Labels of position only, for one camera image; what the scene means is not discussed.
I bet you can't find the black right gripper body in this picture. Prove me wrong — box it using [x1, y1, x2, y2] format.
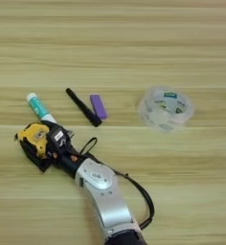
[46, 121, 88, 180]

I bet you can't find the yellow black tape measure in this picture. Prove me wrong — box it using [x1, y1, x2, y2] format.
[14, 122, 99, 161]

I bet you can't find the teal white glue stick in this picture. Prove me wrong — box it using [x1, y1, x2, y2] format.
[25, 92, 57, 124]

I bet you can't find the clear adhesive tape roll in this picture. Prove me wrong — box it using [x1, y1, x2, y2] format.
[137, 84, 195, 134]

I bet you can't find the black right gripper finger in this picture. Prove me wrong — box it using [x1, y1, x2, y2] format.
[37, 120, 64, 130]
[20, 145, 53, 173]

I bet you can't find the purple eraser block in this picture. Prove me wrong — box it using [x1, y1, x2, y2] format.
[89, 94, 108, 121]

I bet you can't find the black marker pen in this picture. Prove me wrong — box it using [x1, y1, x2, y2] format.
[65, 87, 103, 128]

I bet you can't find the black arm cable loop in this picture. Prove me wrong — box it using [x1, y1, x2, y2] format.
[85, 152, 156, 232]

